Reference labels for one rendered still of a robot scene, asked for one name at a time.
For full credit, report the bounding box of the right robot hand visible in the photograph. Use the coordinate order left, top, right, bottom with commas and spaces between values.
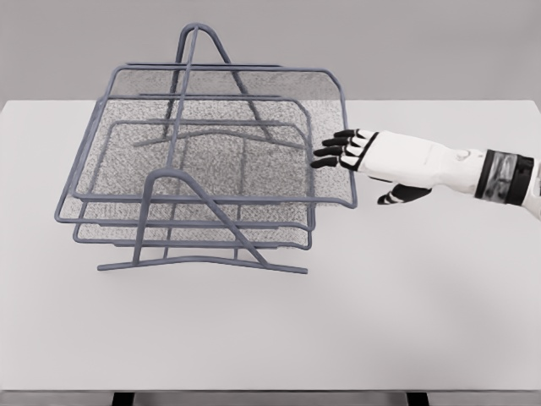
310, 128, 443, 207

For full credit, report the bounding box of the large grey mesh tray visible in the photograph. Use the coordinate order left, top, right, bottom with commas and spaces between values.
74, 64, 361, 210

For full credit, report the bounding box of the medium grey mesh tray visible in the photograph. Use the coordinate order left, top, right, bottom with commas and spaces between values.
53, 95, 319, 233

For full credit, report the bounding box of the small grey mesh tray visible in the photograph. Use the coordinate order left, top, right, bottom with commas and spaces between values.
72, 119, 313, 248

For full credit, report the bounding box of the grey wire tray stand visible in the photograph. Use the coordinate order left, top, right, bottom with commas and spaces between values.
96, 22, 309, 275

